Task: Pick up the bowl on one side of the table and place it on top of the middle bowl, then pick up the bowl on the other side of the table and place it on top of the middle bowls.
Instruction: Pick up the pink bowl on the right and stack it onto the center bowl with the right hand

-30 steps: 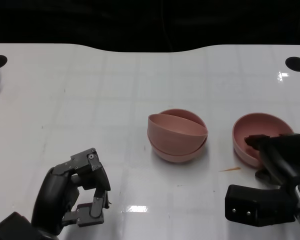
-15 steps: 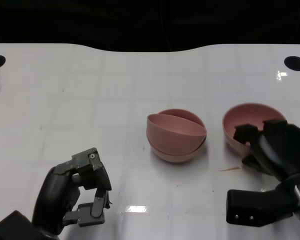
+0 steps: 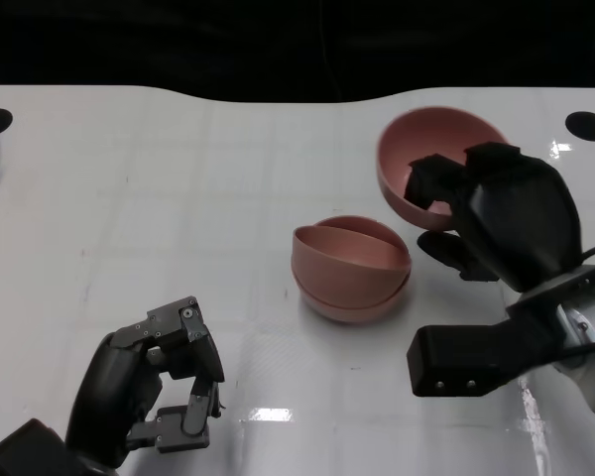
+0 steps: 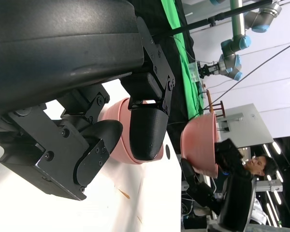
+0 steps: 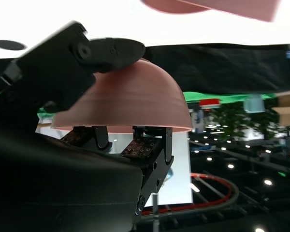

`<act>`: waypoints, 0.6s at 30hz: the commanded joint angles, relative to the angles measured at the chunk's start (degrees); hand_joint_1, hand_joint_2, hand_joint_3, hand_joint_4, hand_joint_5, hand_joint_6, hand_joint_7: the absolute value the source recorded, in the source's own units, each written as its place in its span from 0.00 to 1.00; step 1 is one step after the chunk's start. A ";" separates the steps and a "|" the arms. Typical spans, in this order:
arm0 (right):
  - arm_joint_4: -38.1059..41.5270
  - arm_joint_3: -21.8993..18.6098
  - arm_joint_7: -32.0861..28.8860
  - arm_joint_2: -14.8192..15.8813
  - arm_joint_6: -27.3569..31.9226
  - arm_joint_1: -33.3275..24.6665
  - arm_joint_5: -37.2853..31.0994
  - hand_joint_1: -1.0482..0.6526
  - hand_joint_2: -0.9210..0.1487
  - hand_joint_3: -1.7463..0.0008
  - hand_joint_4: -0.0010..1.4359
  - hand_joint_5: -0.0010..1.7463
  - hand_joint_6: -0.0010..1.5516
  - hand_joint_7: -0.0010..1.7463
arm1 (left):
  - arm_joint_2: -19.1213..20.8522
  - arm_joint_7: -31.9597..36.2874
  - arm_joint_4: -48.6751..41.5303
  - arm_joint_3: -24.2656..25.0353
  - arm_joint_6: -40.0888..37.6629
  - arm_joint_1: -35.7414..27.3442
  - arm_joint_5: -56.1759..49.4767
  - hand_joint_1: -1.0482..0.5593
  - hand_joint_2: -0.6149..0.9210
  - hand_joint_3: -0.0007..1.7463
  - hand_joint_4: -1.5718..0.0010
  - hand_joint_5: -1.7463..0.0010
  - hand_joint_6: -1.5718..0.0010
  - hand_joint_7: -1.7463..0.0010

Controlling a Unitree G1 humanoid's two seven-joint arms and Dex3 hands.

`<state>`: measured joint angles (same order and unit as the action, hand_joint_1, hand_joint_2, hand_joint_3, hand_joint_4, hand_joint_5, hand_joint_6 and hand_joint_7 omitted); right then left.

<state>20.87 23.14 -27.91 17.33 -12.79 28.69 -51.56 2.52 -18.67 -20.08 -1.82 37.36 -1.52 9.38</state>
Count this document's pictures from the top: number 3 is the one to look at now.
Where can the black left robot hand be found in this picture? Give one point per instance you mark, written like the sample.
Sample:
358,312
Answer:
104,392

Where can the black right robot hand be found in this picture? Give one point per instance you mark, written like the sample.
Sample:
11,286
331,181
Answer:
520,223

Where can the pink plastic bowl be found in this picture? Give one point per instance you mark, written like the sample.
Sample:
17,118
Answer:
352,312
416,149
337,277

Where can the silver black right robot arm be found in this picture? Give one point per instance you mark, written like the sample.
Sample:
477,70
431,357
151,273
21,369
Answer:
592,357

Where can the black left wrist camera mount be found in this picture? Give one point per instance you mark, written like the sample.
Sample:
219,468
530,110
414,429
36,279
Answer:
25,451

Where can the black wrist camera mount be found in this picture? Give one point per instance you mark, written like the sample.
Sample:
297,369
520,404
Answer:
456,362
25,451

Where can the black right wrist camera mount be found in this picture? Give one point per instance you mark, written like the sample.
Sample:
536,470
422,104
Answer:
456,362

